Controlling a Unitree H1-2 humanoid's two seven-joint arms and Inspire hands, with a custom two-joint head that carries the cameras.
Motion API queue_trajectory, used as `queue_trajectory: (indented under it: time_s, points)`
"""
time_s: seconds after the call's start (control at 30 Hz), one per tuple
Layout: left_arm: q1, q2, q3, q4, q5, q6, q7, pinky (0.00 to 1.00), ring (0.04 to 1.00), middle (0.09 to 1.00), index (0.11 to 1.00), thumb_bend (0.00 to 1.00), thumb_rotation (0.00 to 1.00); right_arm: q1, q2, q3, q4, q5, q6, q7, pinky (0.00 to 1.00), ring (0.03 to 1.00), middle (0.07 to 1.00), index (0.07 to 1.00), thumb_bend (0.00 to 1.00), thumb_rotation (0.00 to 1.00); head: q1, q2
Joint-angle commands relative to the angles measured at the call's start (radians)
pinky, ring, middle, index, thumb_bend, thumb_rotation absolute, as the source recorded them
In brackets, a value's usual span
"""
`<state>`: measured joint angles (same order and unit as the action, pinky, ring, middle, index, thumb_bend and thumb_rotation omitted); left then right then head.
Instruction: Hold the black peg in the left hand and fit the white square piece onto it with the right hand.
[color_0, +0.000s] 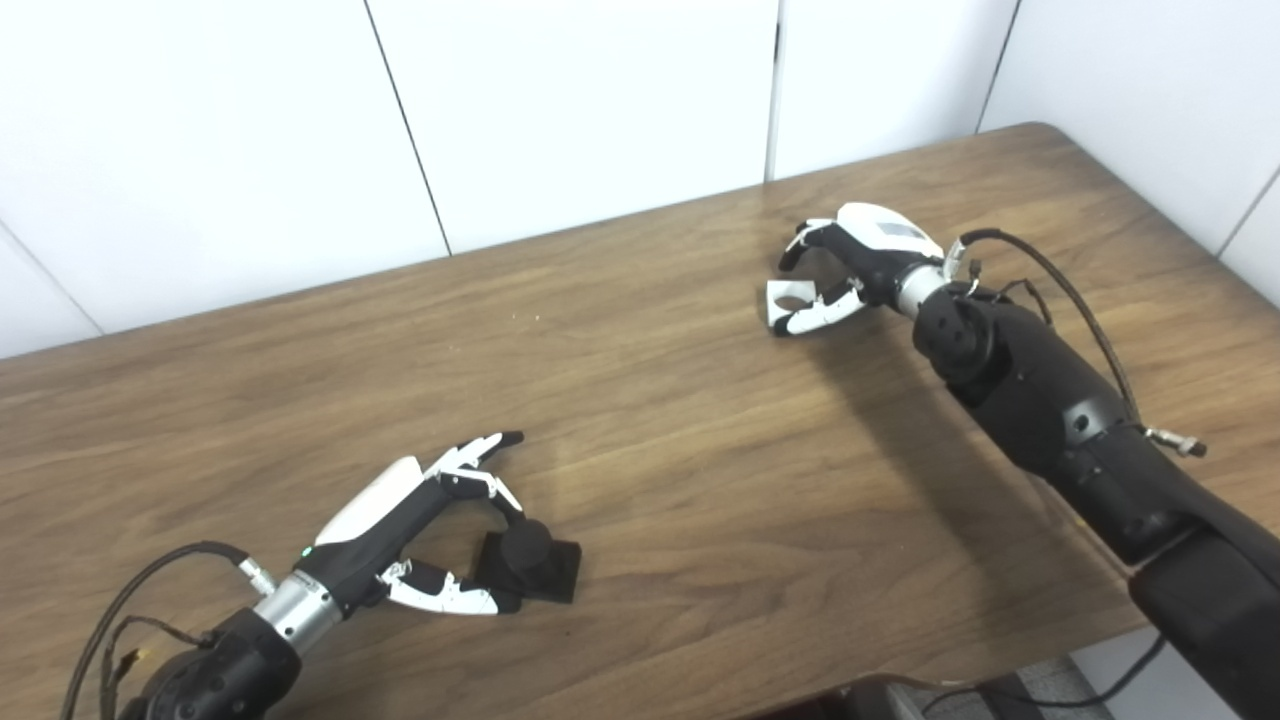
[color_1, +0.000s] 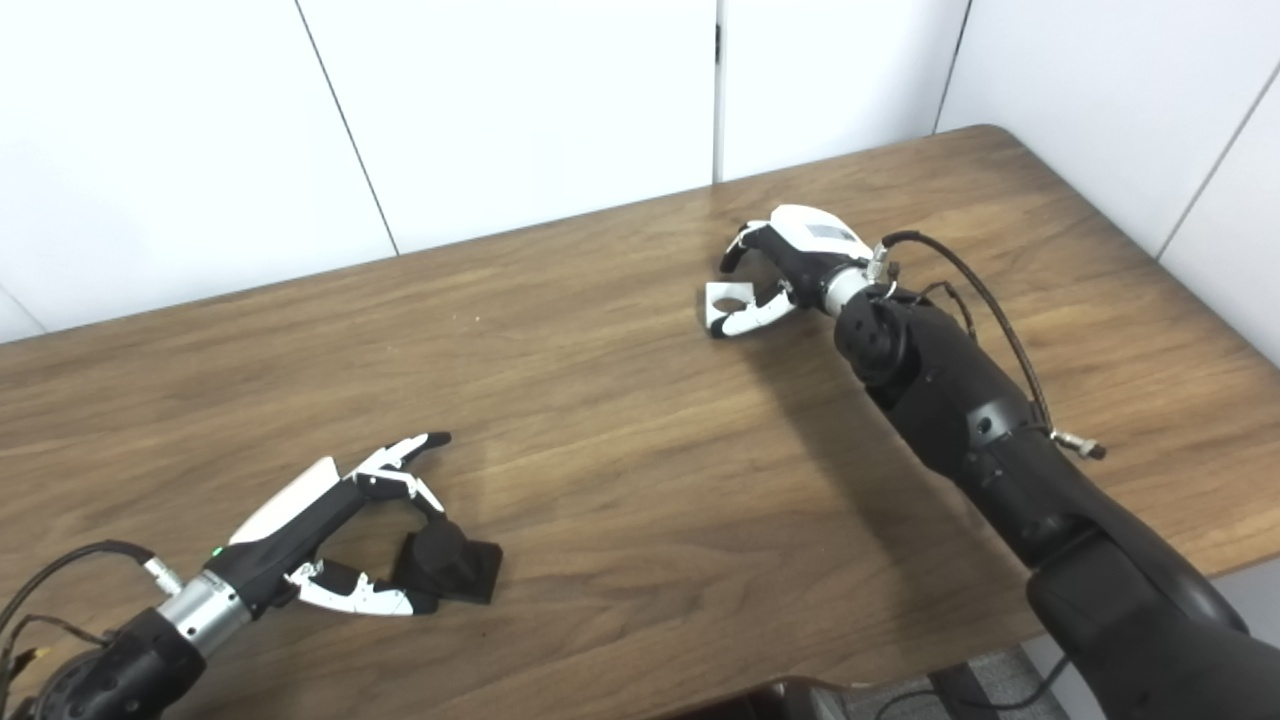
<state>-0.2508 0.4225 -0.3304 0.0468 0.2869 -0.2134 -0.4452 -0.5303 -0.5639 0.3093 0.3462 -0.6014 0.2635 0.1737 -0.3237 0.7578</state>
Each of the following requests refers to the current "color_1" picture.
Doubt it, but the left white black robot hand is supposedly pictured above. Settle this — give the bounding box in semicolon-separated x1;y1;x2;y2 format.
205;432;453;617

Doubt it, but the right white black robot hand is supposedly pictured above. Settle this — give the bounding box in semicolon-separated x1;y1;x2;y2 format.
705;204;886;339

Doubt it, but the white square piece with hole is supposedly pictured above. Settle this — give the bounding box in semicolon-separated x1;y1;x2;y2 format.
705;281;757;331

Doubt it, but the black peg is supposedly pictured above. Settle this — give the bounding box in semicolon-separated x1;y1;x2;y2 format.
392;518;503;605

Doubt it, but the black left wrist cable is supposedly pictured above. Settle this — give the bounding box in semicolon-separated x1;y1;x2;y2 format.
0;540;184;641

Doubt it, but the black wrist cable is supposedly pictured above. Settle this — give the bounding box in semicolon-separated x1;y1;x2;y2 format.
868;230;1108;461
0;540;184;641

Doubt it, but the thin right arm wire bundle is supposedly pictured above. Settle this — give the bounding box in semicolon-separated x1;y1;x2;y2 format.
915;280;976;341

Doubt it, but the thin arm wire bundle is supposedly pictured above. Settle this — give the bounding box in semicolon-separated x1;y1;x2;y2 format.
915;280;976;341
0;615;106;701

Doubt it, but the thin left arm wire bundle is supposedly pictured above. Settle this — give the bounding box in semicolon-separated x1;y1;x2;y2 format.
0;615;106;701

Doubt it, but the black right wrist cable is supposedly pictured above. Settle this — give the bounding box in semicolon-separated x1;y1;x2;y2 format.
868;230;1108;461

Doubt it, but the black floor cable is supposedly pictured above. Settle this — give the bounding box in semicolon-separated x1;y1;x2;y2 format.
870;655;1071;717

